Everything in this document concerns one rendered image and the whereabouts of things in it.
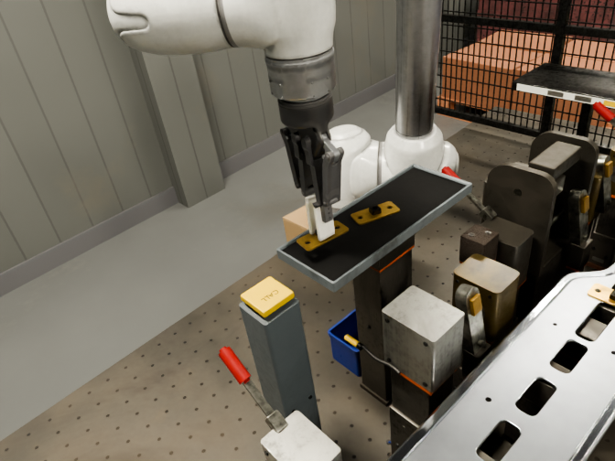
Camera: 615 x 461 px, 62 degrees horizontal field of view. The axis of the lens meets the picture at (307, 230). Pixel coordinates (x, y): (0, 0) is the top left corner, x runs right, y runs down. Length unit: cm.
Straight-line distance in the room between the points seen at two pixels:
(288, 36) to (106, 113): 256
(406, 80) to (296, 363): 75
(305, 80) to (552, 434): 59
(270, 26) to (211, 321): 97
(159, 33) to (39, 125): 237
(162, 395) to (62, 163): 201
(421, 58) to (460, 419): 80
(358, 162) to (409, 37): 37
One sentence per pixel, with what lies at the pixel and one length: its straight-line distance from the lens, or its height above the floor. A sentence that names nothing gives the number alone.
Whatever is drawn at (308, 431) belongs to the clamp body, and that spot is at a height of 106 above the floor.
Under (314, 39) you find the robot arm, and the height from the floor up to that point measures 151.
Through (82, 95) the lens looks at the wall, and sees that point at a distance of 308.
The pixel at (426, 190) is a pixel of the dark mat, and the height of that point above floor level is 116.
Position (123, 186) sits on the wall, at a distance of 329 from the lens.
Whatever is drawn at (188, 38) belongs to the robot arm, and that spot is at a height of 153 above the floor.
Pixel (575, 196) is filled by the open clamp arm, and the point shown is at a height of 110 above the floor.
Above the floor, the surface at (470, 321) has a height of 106.
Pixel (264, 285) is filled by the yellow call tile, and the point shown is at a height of 116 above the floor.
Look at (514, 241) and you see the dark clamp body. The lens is 101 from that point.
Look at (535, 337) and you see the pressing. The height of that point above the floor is 100.
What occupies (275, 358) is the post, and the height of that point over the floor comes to 107.
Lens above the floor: 167
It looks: 35 degrees down
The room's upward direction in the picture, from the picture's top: 8 degrees counter-clockwise
